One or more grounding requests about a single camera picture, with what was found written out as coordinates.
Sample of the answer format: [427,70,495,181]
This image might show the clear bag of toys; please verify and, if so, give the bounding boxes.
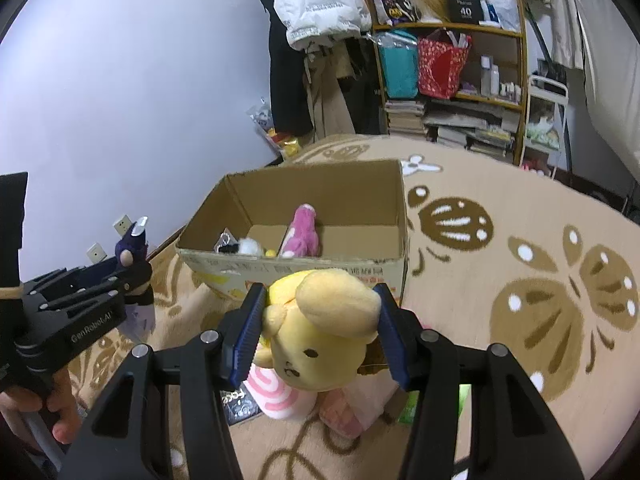
[247,97,279,136]

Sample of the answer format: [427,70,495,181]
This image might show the pink swirl plush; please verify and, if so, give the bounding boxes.
[245,362,314,421]

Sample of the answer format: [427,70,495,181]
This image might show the white metal rack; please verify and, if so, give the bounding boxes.
[522,74,571,177]

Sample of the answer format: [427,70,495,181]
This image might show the pale green packets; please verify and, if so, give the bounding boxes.
[525,115,561,149]

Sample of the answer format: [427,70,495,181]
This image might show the black packet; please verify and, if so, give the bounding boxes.
[220,385,261,427]

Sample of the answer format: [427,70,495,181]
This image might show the beige printed blanket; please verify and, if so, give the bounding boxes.
[65,132,640,480]

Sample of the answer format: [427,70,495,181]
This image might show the red patterned bag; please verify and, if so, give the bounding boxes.
[417,29,474,101]

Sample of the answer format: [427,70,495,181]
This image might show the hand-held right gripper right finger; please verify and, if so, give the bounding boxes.
[372,282,586,480]

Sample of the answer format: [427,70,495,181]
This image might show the pale pink plush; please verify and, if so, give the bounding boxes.
[317,374,394,441]

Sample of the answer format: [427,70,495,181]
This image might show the pink plush toy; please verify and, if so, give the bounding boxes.
[277,203,322,259]

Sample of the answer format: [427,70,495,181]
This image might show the wooden shelf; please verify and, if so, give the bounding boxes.
[367,0,532,167]

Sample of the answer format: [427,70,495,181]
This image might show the stack of books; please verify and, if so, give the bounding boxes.
[385,99,521,164]

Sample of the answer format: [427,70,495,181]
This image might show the white puffer jacket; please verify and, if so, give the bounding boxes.
[272,0,374,52]

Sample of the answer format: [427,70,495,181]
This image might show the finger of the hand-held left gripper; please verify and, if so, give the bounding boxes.
[37,275,151,313]
[22,265,126,296]

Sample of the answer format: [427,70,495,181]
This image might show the cardboard box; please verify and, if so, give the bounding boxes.
[175,159,412,312]

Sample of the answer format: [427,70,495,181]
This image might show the yellow plush dog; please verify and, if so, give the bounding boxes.
[252,269,383,394]

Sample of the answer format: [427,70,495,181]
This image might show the dark purple plush doll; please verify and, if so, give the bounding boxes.
[112,216,157,342]

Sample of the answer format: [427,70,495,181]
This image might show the black box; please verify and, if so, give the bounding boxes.
[446,0,485,25]

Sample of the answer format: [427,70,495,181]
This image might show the black hanging clothing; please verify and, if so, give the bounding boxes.
[260,0,314,137]

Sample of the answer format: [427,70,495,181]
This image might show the black keychain charm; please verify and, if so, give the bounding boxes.
[214,228,242,255]

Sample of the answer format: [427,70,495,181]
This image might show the dark hanging garment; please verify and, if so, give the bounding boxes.
[340,37,386,136]

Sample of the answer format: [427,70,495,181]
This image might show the beige pants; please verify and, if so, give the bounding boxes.
[305,45,351,144]

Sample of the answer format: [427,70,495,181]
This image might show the green packet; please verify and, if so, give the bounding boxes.
[397,382,471,426]

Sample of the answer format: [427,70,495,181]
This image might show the teal bag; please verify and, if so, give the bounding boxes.
[375,30,420,100]

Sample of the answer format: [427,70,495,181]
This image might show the person's left hand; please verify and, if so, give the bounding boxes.
[0,367,82,446]

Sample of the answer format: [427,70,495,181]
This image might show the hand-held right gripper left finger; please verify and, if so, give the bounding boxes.
[57,282,268,480]

